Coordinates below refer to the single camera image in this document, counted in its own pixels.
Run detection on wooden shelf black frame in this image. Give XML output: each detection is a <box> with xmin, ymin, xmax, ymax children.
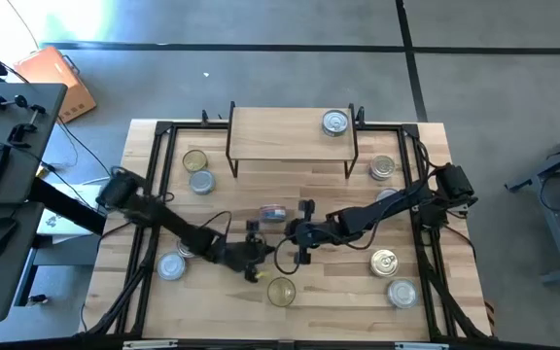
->
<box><xmin>226</xmin><ymin>100</ymin><xmax>362</xmax><ymax>180</ymax></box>

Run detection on black diagonal strut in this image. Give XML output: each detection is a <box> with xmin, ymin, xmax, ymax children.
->
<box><xmin>29</xmin><ymin>177</ymin><xmax>109</xmax><ymax>237</ymax></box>

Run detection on pink-blue label seafood can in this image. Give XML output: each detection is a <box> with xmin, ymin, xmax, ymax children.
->
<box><xmin>369</xmin><ymin>249</ymin><xmax>400</xmax><ymax>278</ymax></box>
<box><xmin>369</xmin><ymin>155</ymin><xmax>397</xmax><ymax>183</ymax></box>
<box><xmin>176</xmin><ymin>238</ymin><xmax>198</xmax><ymax>259</ymax></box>
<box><xmin>259</xmin><ymin>203</ymin><xmax>288</xmax><ymax>224</ymax></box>

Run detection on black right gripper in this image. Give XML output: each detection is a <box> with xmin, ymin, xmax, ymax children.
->
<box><xmin>287</xmin><ymin>199</ymin><xmax>344</xmax><ymax>266</ymax></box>

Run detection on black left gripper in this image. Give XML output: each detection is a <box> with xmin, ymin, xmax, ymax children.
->
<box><xmin>219</xmin><ymin>220</ymin><xmax>275</xmax><ymax>283</ymax></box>

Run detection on orange case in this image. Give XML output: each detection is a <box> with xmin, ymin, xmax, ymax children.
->
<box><xmin>13</xmin><ymin>46</ymin><xmax>98</xmax><ymax>124</ymax></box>

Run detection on white printed box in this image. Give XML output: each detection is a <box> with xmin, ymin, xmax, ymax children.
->
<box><xmin>36</xmin><ymin>208</ymin><xmax>99</xmax><ymax>239</ymax></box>

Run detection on gold-lid green-label can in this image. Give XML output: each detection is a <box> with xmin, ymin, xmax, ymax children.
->
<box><xmin>265</xmin><ymin>276</ymin><xmax>298</xmax><ymax>308</ymax></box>
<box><xmin>182</xmin><ymin>149</ymin><xmax>209</xmax><ymax>174</ymax></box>

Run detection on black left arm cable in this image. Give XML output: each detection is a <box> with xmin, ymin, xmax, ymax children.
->
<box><xmin>195</xmin><ymin>210</ymin><xmax>267</xmax><ymax>249</ymax></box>

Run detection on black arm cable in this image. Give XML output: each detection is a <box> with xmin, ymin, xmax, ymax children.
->
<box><xmin>272</xmin><ymin>227</ymin><xmax>393</xmax><ymax>277</ymax></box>
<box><xmin>195</xmin><ymin>210</ymin><xmax>267</xmax><ymax>249</ymax></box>

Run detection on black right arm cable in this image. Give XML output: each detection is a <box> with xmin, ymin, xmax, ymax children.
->
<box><xmin>272</xmin><ymin>227</ymin><xmax>393</xmax><ymax>277</ymax></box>

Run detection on black metal table frame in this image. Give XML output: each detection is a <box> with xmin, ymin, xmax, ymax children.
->
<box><xmin>80</xmin><ymin>119</ymin><xmax>493</xmax><ymax>341</ymax></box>

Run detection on grey desk top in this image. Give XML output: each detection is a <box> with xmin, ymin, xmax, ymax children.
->
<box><xmin>0</xmin><ymin>81</ymin><xmax>69</xmax><ymax>205</ymax></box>

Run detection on silver metal bracket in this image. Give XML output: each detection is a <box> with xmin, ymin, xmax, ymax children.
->
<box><xmin>122</xmin><ymin>339</ymin><xmax>179</xmax><ymax>350</ymax></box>
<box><xmin>395</xmin><ymin>342</ymin><xmax>449</xmax><ymax>350</ymax></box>

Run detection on silver-lid seafood can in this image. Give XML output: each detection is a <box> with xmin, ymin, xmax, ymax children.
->
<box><xmin>190</xmin><ymin>169</ymin><xmax>217</xmax><ymax>196</ymax></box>
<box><xmin>157</xmin><ymin>252</ymin><xmax>188</xmax><ymax>282</ymax></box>
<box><xmin>386</xmin><ymin>278</ymin><xmax>421</xmax><ymax>310</ymax></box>

